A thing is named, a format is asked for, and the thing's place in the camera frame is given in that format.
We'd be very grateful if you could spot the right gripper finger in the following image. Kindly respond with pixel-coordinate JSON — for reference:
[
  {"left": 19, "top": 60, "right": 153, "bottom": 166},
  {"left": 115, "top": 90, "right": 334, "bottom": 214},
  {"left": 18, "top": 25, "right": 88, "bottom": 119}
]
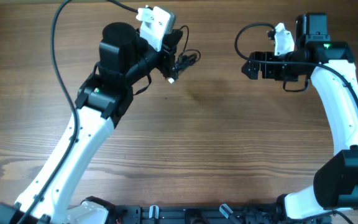
[
  {"left": 241, "top": 60, "right": 260, "bottom": 80},
  {"left": 249, "top": 52, "right": 263, "bottom": 61}
]

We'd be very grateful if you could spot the black cable bundle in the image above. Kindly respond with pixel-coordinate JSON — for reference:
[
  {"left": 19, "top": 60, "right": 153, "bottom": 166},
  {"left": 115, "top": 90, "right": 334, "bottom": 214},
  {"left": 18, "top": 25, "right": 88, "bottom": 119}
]
[{"left": 167, "top": 25, "right": 202, "bottom": 85}]

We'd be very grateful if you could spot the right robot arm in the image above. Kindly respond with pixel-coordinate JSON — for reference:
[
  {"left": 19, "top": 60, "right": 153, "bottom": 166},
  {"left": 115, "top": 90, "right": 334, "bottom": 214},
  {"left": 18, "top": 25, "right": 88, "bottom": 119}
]
[{"left": 242, "top": 12, "right": 358, "bottom": 223}]

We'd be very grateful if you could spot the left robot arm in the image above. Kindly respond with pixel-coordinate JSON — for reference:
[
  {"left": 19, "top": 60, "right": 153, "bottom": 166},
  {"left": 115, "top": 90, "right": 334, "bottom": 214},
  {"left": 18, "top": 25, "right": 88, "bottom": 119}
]
[{"left": 0, "top": 22, "right": 183, "bottom": 223}]

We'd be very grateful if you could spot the right camera black cable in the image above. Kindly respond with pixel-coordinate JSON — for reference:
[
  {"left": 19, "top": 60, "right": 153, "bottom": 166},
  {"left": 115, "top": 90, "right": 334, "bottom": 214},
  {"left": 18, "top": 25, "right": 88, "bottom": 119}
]
[{"left": 234, "top": 22, "right": 358, "bottom": 224}]

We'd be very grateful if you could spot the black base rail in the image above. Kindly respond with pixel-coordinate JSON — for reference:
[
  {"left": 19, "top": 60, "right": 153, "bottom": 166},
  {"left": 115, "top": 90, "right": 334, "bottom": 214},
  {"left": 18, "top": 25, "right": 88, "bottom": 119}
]
[{"left": 113, "top": 203, "right": 332, "bottom": 224}]

